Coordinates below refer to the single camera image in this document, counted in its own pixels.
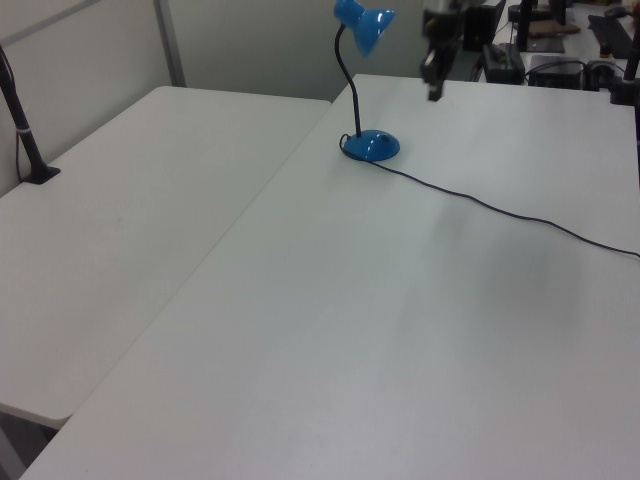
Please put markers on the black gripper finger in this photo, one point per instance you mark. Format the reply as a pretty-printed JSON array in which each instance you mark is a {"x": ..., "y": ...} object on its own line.
[
  {"x": 428, "y": 66},
  {"x": 434, "y": 92}
]

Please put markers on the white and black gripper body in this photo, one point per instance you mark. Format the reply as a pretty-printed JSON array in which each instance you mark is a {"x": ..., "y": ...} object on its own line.
[{"x": 442, "y": 35}]

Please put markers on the blue gooseneck desk lamp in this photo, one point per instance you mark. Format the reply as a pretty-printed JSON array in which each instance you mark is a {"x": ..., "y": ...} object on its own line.
[{"x": 372, "y": 145}]

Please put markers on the black computer case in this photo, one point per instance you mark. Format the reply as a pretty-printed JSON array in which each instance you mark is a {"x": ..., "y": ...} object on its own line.
[{"x": 480, "y": 27}]

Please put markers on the black device with green label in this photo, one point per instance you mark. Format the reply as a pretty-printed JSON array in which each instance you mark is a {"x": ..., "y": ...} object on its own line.
[{"x": 502, "y": 64}]

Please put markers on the black monitor stand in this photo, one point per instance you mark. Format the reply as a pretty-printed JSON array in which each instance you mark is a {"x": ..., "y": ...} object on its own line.
[{"x": 525, "y": 25}]

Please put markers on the brown cloth bundle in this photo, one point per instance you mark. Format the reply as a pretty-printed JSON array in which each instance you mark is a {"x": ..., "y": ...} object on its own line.
[{"x": 552, "y": 28}]

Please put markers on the black flat box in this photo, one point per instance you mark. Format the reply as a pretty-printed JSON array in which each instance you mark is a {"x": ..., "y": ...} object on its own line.
[{"x": 555, "y": 74}]

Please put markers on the black keyboard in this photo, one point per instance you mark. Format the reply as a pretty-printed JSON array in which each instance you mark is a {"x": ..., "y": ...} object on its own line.
[{"x": 612, "y": 31}]

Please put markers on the black computer mouse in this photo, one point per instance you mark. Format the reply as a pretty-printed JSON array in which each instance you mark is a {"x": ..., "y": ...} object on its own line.
[{"x": 617, "y": 10}]

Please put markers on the white side table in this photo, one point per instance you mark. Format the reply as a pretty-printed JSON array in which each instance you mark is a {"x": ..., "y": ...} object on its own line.
[{"x": 125, "y": 210}]

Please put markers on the black clamped camera pole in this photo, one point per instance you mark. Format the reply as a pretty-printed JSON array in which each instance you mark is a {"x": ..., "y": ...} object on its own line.
[{"x": 625, "y": 85}]

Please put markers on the black camera pole with base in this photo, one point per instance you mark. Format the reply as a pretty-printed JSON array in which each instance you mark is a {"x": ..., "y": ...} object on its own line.
[{"x": 26, "y": 135}]

